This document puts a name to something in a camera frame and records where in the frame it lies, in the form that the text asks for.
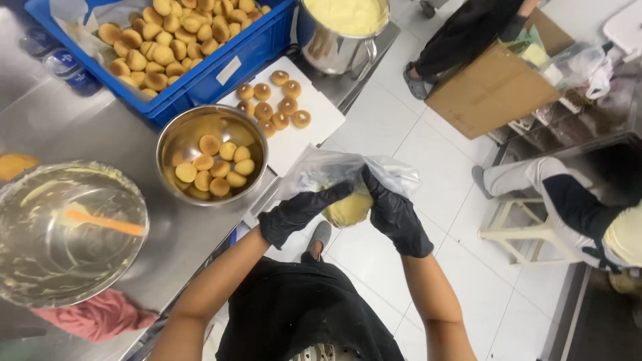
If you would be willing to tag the person's right hand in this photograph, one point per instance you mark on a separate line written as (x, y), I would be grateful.
(396, 220)

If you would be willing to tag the person's left hand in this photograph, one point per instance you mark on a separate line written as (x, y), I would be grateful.
(293, 213)

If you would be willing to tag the person's left fingers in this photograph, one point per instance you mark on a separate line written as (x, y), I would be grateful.
(331, 193)

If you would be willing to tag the person's right fingers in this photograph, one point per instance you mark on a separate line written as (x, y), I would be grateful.
(372, 188)

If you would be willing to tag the clear piping bag with cream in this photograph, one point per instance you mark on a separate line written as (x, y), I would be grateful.
(346, 208)

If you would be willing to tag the person's grey shoe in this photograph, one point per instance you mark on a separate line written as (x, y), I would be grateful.
(319, 234)

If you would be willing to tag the white cutting board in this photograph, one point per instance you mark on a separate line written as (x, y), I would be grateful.
(316, 125)

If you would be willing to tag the group of holed buns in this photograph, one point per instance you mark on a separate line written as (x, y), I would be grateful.
(278, 106)

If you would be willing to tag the heap of buns in bowl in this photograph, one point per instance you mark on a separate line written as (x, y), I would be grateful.
(215, 168)

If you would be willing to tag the person's black apron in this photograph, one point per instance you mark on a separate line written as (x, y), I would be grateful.
(301, 311)

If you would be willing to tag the steel pot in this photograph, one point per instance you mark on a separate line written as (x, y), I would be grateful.
(331, 50)

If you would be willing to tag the brown cardboard box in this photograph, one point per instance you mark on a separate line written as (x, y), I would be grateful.
(491, 90)

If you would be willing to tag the small steel bowl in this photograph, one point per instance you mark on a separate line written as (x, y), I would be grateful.
(185, 130)

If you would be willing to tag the blue plastic crate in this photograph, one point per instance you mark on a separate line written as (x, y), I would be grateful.
(240, 60)

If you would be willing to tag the white stool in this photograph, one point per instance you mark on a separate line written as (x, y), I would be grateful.
(526, 233)

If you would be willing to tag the yellow custard cream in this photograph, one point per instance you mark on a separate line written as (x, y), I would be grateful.
(348, 14)

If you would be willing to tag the green and yellow papers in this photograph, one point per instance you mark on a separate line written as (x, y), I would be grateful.
(531, 47)

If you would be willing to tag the pile of golden buns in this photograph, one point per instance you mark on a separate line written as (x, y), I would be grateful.
(165, 45)

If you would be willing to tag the orange spatula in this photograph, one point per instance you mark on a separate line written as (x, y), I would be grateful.
(108, 223)

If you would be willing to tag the steel table with items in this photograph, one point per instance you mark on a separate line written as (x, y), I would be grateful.
(592, 120)

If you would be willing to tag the clear plastic bag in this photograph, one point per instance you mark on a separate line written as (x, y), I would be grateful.
(582, 65)

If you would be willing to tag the red cloth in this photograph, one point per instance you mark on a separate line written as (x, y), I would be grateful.
(100, 316)

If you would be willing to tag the large steel mixing bowl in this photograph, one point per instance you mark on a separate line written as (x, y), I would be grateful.
(60, 260)

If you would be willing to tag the clear water bottle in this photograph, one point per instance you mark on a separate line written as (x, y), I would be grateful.
(37, 41)
(72, 72)

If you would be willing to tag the white plastic tray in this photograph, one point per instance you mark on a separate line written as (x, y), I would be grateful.
(624, 25)

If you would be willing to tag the clear plastic crate liner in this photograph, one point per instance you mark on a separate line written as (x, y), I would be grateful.
(75, 25)

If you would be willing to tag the yellow round object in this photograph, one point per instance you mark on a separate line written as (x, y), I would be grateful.
(15, 165)

